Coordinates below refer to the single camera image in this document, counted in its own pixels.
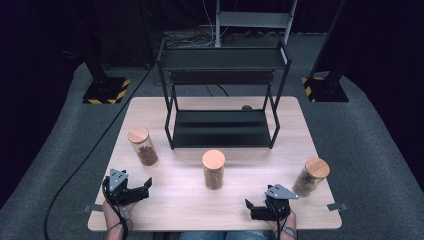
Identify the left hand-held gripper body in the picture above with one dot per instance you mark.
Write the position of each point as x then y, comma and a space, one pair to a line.
118, 180

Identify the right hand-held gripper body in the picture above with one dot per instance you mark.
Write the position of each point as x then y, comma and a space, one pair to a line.
278, 192

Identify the glass jar of dried mushrooms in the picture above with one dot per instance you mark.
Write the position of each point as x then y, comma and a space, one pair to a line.
308, 180

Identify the glass jar of red dried fruit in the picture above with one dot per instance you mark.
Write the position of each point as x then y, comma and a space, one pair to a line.
143, 146

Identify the glass jar of brown granules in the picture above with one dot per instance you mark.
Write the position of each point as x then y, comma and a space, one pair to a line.
213, 173

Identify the black metal shelf rack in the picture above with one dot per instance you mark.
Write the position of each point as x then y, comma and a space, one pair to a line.
220, 130

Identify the person's right hand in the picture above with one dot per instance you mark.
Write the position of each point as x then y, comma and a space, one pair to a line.
289, 221

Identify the person's left hand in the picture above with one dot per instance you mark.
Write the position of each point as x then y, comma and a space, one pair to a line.
111, 215

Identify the grey table clamp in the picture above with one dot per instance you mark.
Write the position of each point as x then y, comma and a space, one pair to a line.
93, 208
337, 206

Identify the person's blue jeans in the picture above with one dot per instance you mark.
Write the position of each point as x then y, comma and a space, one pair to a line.
226, 236

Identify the grey wristband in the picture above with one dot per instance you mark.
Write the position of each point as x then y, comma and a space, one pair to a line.
289, 231

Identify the black stand with striped base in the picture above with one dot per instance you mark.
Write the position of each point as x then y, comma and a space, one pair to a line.
328, 90
106, 90

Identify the small brown round object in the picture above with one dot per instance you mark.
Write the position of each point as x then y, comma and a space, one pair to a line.
247, 107

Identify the grey metal stand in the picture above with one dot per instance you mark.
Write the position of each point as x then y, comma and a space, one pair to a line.
253, 19

